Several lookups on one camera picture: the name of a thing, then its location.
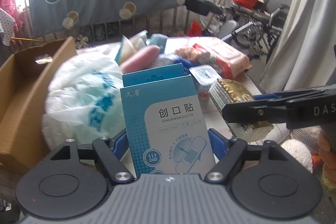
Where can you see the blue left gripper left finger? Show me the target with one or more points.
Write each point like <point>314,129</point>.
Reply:
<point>119,144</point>

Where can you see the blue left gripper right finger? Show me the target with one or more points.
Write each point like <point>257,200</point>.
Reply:
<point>219,143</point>

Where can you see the blue bandage box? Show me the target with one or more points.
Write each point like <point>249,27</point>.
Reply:
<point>165,126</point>

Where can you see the gold tissue pack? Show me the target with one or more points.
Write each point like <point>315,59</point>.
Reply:
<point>231,99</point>

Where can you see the yogurt cup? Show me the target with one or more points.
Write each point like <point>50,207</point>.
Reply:
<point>204,76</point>

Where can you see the pink sponge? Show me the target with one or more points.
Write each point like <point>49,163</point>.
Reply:
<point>140,60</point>

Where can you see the teal towel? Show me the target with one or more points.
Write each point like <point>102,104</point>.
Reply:
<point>158,40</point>

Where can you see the white curtain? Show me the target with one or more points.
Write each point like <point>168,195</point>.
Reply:
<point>304,55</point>

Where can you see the white plastic shopping bag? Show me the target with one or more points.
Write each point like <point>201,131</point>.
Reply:
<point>84,101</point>

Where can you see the wet wipes pack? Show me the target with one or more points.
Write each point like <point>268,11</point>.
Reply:
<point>227,61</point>

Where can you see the wheelchair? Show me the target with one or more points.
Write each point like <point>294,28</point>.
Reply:
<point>259,28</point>

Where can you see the brown cardboard box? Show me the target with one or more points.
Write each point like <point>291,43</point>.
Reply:
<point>25,78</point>

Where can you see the black padded seat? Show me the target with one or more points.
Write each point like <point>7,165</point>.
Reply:
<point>203,7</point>

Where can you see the polka dot cloth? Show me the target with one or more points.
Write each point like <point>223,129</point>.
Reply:
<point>7,27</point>

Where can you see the pink hanging garment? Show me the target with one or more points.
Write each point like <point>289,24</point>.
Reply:
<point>10,7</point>

